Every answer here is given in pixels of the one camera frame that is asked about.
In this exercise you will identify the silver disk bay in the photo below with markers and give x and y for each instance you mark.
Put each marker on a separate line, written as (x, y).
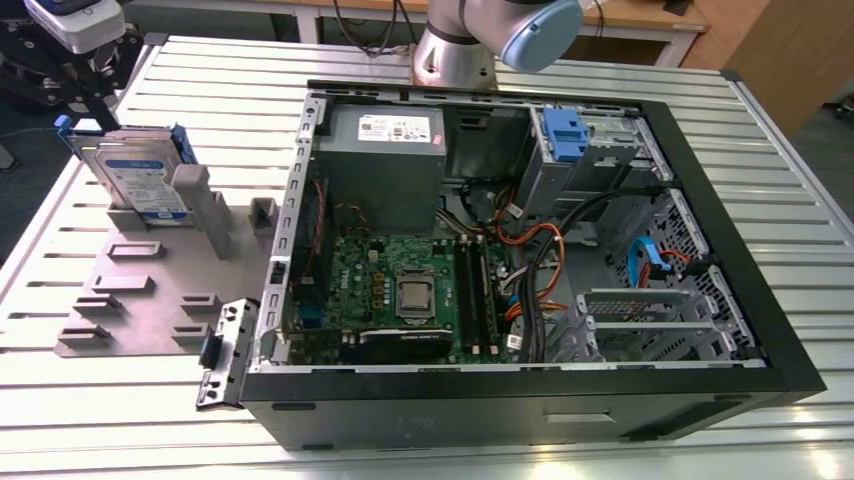
(647, 325)

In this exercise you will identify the black graphics card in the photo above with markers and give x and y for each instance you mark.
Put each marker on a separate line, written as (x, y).
(400, 345)

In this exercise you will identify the CPU socket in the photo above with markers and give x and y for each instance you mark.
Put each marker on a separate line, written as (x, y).
(418, 274)

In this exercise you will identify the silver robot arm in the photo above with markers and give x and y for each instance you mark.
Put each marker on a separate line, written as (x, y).
(454, 60)

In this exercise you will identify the silver CPU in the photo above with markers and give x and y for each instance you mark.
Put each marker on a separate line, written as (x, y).
(415, 295)

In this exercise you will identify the green motherboard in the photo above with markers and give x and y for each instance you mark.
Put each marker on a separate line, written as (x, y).
(360, 260)

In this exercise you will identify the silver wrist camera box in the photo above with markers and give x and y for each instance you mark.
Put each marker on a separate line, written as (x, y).
(80, 30)

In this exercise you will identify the black PC case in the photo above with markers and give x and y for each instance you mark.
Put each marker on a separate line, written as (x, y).
(467, 415)

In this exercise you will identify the wooden cabinet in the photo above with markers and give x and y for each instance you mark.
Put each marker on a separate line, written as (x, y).
(767, 45)

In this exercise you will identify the hard disk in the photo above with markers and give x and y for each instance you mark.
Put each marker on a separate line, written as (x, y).
(134, 180)

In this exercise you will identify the grey parts rack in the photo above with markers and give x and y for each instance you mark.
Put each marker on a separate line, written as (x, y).
(154, 310)

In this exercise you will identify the black RAM stick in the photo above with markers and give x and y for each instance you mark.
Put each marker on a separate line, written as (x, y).
(486, 295)

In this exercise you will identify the wooden desk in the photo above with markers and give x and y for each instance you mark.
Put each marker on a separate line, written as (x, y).
(647, 20)

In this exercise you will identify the grey power supply unit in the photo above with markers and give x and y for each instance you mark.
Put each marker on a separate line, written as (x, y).
(380, 190)

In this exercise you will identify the silver hinged card bracket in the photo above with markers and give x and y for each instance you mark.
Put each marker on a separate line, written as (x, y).
(230, 320)

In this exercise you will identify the silver optical drive cage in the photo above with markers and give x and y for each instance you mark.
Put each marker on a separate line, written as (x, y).
(567, 185)

